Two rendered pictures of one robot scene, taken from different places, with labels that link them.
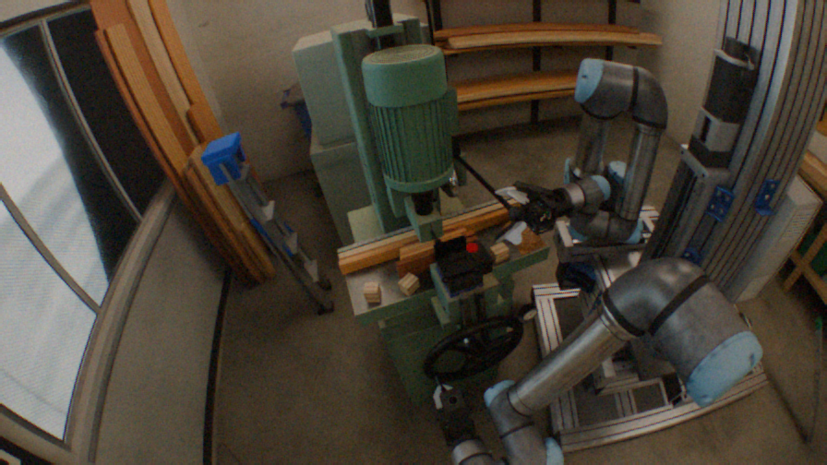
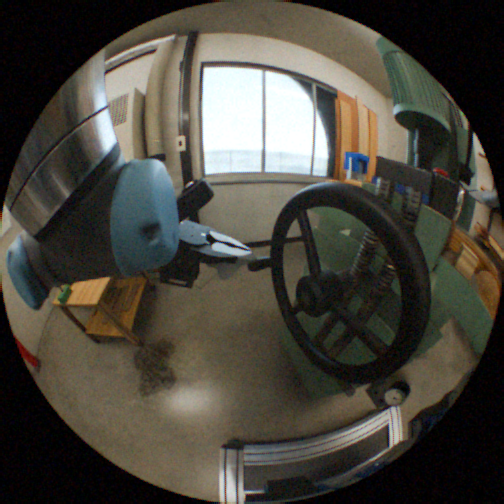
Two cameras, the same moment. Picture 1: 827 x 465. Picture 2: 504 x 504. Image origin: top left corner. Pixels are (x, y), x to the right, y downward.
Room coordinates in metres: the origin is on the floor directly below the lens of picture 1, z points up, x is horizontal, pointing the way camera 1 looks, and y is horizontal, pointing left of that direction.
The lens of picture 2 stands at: (0.27, -0.22, 0.96)
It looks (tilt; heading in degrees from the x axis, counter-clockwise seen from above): 33 degrees down; 81
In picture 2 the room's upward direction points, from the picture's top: straight up
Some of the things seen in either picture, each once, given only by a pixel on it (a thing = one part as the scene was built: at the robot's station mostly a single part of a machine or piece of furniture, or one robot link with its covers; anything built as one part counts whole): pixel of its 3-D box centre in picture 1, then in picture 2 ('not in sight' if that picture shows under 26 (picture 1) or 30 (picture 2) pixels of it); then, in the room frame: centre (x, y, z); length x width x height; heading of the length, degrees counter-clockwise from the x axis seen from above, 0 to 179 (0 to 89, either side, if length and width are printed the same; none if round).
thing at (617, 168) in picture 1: (619, 184); not in sight; (0.75, -0.72, 0.98); 0.13 x 0.12 x 0.14; 58
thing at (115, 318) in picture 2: not in sight; (104, 290); (-0.75, 0.40, 0.32); 0.66 x 0.57 x 0.64; 97
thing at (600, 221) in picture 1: (587, 220); not in sight; (0.61, -0.50, 0.99); 0.11 x 0.08 x 0.11; 58
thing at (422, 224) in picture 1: (424, 218); not in sight; (0.74, -0.04, 0.99); 0.14 x 0.07 x 0.09; 11
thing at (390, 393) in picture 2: (527, 312); (395, 393); (0.56, -0.34, 0.65); 0.06 x 0.04 x 0.08; 101
